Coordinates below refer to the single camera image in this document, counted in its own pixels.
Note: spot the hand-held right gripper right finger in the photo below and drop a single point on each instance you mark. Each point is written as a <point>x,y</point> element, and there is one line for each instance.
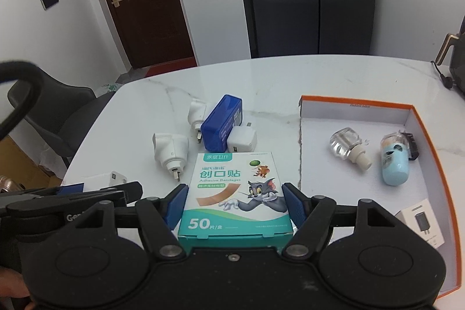
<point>296,203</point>

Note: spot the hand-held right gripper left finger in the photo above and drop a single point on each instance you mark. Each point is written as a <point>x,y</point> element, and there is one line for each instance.
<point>176,203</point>

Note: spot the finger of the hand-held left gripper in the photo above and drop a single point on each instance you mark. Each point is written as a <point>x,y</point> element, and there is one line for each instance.
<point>71,188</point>
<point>132,191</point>

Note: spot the white charger adapter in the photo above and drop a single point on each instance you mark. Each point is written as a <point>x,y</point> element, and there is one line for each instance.
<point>105,181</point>

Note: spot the orange-edged white box lid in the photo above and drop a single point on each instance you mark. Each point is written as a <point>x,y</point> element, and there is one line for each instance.
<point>345,204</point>

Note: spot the white plug-in heater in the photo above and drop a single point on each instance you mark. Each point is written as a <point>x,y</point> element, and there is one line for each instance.
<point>170,152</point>
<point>196,114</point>

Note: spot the teal bandage box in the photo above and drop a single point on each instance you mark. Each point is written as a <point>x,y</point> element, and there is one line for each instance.
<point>232,186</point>

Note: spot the clear liquid refill bottle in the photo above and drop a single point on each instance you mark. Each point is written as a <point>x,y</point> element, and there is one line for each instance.
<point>343,143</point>

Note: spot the white cube charger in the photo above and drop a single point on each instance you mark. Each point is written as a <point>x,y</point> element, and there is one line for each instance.
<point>241,141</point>

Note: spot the blue plastic box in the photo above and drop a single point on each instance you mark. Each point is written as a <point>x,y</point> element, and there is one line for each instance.
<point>219,124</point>

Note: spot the light blue bottle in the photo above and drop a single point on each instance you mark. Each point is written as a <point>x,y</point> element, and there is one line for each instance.
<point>394,168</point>

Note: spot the small white charger box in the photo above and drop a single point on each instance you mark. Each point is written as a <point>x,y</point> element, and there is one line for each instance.
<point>417,223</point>

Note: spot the small black plastic object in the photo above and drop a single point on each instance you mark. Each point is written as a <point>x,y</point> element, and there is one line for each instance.
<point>412,146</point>

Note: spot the person's left hand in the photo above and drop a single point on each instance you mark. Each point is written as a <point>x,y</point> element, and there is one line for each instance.
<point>12,282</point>

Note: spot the dark grey chair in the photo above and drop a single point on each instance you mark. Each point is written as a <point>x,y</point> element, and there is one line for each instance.
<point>54,103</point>

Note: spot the white plastic bag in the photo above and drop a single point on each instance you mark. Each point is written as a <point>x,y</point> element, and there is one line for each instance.
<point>109,88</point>

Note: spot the red doormat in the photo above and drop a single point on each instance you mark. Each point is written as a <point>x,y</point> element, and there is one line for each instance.
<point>170,66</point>

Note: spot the dark brown door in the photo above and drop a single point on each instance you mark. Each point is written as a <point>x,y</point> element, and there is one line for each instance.
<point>145,5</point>

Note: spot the dark grey air fryer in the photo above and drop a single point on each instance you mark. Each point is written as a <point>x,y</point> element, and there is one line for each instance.
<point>459,66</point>

